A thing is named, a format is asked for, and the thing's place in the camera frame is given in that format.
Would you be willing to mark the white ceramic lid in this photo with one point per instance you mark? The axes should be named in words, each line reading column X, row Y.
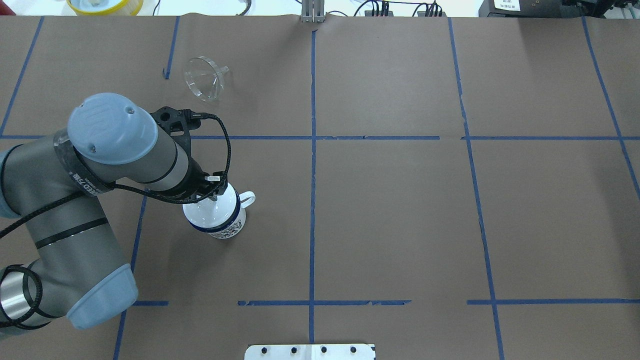
column 213, row 215

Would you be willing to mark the black computer box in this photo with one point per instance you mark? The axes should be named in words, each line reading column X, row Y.
column 559, row 9

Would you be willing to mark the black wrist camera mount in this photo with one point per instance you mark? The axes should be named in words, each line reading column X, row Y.
column 178, row 123

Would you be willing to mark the yellow tape roll with plate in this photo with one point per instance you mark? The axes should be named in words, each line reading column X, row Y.
column 105, row 7

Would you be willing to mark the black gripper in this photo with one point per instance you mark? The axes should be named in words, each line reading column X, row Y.
column 196, row 183

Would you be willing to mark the white enamel mug blue rim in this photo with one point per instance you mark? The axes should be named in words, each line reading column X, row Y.
column 246, row 199

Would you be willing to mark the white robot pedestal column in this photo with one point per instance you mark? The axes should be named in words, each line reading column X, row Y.
column 323, row 351

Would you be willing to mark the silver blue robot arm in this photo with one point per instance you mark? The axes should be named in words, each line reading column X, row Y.
column 52, row 184

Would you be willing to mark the aluminium frame post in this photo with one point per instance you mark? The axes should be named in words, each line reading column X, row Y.
column 312, row 11

